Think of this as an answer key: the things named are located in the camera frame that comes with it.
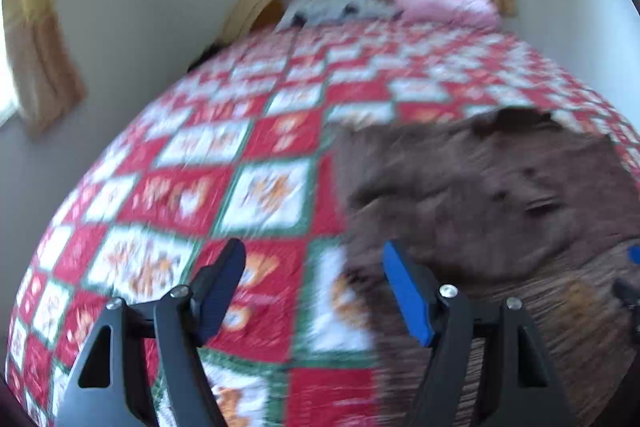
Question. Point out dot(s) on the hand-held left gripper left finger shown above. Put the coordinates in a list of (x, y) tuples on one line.
[(224, 279)]

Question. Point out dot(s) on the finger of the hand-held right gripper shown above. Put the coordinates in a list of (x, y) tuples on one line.
[(634, 254), (627, 293)]

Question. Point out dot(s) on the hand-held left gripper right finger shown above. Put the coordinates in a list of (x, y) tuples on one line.
[(407, 292)]

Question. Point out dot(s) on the brown knit garment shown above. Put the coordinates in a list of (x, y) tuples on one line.
[(475, 207)]

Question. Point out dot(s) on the red white checked printed quilt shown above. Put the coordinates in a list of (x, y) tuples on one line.
[(210, 187)]

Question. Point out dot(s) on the side window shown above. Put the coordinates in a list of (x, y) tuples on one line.
[(6, 102)]

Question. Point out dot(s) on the pink pillow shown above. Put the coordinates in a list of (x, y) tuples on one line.
[(450, 7)]

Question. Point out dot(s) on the beige side window curtain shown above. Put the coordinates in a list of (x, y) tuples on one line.
[(40, 52)]

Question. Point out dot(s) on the grey patterned pillow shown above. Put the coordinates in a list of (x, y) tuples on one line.
[(335, 7)]

